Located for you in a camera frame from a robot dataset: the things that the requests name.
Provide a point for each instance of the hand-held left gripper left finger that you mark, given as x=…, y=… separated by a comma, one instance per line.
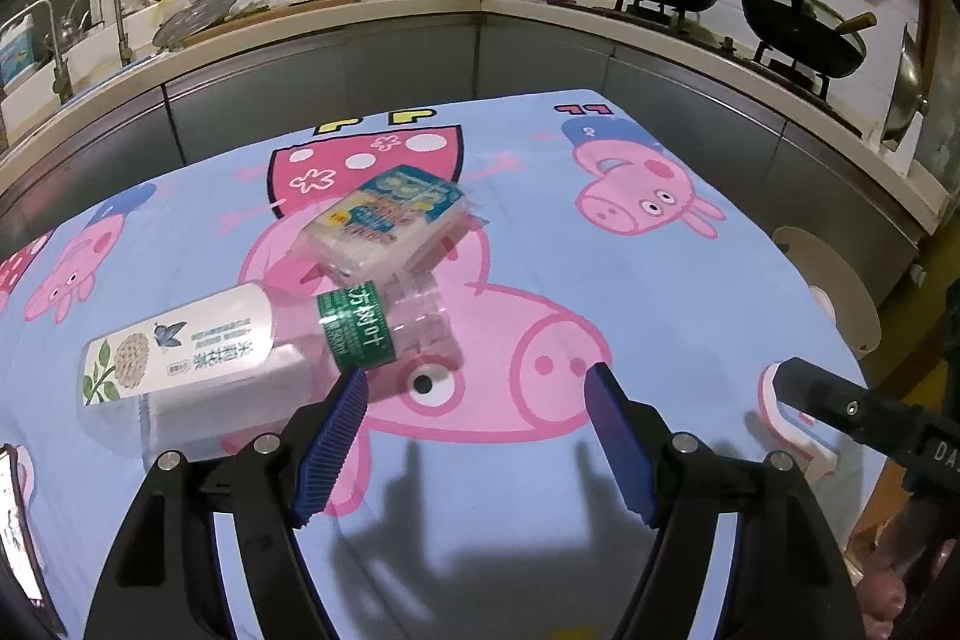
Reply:
x=334, y=445

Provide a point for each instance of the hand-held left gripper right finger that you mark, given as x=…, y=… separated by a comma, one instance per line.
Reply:
x=615, y=445

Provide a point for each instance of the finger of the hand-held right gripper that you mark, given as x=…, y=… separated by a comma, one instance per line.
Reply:
x=832, y=404

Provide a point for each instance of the clear tea bottle floral label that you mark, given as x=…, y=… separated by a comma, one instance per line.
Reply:
x=195, y=355

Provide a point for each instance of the person's right hand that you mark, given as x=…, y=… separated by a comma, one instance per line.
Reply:
x=885, y=610

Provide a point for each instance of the beige plastic stool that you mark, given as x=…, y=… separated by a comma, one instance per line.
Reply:
x=832, y=280

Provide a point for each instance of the printed blanket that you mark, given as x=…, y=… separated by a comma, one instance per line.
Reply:
x=675, y=310

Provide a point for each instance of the blue white tissue pack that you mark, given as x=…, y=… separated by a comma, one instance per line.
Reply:
x=390, y=220

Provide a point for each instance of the steel wok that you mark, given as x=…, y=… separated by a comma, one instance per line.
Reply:
x=904, y=93

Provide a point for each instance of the smartphone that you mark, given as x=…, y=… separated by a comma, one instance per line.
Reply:
x=15, y=535

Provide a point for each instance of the kitchen counter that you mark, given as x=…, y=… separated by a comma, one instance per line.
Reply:
x=375, y=78

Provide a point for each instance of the black wok with lid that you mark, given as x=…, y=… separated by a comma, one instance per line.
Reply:
x=802, y=33

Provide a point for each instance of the gas stove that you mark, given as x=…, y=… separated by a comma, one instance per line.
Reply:
x=712, y=40

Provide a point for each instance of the round pot lid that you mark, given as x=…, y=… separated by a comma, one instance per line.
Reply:
x=195, y=18

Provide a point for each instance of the tall steel faucet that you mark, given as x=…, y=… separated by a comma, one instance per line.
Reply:
x=97, y=10

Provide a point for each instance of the short steel faucet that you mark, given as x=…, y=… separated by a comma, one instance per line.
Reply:
x=49, y=40

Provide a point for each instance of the blue label white container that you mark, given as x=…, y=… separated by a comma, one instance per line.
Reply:
x=16, y=55

